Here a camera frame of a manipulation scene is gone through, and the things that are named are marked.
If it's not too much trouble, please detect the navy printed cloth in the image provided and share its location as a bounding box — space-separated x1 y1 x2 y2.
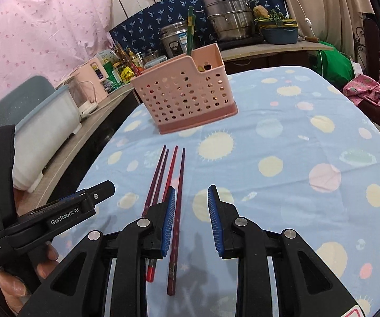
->
110 0 288 58

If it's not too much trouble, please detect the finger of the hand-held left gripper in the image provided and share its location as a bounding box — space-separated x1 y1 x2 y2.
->
58 190 88 203
87 180 116 203

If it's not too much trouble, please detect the green chopstick gold label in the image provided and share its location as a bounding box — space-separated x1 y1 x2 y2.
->
186 6 194 55
190 14 197 53

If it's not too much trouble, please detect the dark bowl with vegetables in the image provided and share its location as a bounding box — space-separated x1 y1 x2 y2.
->
255 5 299 44

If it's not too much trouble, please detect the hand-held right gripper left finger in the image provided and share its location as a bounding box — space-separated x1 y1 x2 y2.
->
20 187 177 317

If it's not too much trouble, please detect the bright red chopstick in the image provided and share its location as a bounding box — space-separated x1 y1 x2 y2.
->
146 145 179 283

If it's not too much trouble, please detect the green cloth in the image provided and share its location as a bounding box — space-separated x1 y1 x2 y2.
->
309 41 356 87

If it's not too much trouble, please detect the white and teal plastic tub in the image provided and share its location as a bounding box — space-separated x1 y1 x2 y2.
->
0 75 82 193

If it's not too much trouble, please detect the pink kitchen appliance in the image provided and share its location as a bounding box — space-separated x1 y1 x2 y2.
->
65 57 110 120

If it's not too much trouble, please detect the pink floral cloth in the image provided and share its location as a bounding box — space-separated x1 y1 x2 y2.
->
343 74 380 146

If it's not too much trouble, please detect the pink dotted curtain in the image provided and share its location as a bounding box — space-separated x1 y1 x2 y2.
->
0 0 115 114

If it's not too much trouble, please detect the beige curtain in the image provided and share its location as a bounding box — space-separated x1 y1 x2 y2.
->
272 0 377 57

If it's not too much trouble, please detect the steel steamer pot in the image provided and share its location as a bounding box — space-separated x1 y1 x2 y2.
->
202 0 258 42

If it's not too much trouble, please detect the white cable with switch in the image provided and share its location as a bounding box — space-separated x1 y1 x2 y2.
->
287 0 318 42

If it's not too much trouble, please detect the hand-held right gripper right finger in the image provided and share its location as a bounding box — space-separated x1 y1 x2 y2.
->
207 185 359 317

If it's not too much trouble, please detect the pink perforated utensil holder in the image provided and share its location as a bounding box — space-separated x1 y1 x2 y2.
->
130 43 239 135

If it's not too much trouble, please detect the steel rice cooker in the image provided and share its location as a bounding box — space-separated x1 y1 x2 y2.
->
159 21 194 57

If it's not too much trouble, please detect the person's left hand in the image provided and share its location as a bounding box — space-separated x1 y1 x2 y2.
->
0 243 60 315

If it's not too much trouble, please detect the dark wooden chair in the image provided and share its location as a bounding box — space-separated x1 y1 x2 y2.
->
361 17 380 77

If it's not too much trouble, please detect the green container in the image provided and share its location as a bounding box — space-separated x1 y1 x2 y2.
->
95 50 122 90

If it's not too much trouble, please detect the dark red chopstick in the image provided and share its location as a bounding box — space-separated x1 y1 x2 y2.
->
167 148 186 296
143 144 167 217
146 149 171 212

